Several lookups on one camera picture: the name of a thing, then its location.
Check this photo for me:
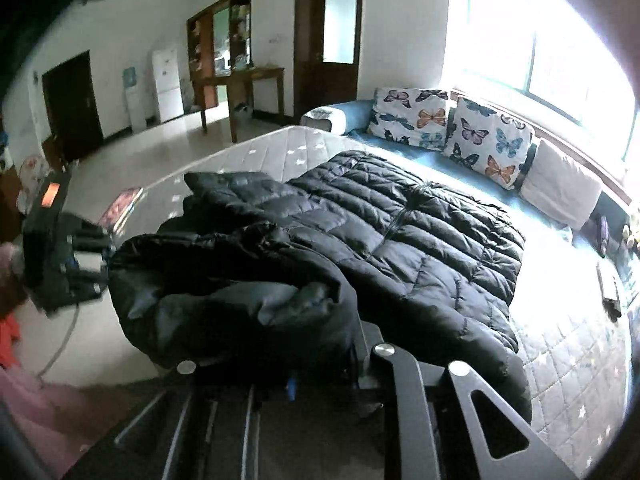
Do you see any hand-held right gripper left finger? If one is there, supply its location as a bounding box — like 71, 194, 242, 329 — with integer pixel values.
65, 361, 301, 480

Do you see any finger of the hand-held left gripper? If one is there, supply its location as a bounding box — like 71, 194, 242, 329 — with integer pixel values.
72, 226, 108, 255
69, 260, 108, 295

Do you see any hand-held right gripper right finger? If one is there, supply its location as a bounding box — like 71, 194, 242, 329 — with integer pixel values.
357, 322, 576, 480

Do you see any black down jacket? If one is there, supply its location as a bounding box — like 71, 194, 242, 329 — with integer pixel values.
107, 150, 533, 423

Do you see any pale floral round object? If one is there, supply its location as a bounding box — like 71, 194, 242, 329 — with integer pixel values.
17, 155, 52, 216

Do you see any red object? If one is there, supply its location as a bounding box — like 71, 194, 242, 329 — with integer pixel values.
0, 310, 20, 368

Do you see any dark double door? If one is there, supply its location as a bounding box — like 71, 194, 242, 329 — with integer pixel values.
41, 50, 104, 163

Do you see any white water dispenser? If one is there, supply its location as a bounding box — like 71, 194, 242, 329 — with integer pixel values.
122, 66, 147, 133

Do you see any person's pink clothing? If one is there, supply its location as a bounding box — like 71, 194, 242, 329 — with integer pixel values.
0, 365, 126, 480

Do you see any white refrigerator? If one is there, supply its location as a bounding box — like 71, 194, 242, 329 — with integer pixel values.
151, 45, 185, 123

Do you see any grey star-print quilted mattress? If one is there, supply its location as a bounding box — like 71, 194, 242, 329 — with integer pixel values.
135, 125, 636, 478

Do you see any wooden shelf cabinet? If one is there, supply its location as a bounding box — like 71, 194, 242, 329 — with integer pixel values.
186, 0, 253, 111

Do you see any wooden table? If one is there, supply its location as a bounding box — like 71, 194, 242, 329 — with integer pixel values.
192, 66, 285, 143

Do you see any dark remote control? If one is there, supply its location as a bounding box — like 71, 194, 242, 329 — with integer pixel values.
597, 261, 622, 318

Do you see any butterfly print pillow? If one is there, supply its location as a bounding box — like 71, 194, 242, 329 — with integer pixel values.
367, 87, 451, 152
442, 96, 536, 191

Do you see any purple plush toy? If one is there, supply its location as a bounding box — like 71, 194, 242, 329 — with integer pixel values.
597, 215, 614, 256

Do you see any white pillow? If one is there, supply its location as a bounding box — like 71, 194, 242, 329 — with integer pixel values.
520, 139, 603, 231

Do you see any blue sofa bench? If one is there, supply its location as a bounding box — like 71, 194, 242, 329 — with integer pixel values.
300, 97, 640, 306

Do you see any white plush toy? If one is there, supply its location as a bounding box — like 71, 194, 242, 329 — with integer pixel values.
621, 222, 640, 257

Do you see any dark wooden glazed door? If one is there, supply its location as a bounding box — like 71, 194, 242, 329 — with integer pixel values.
294, 0, 364, 128

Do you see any green framed window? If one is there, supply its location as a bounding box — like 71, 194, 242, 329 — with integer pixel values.
450, 0, 640, 181

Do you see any grey cable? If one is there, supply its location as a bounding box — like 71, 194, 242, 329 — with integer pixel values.
39, 304, 82, 377

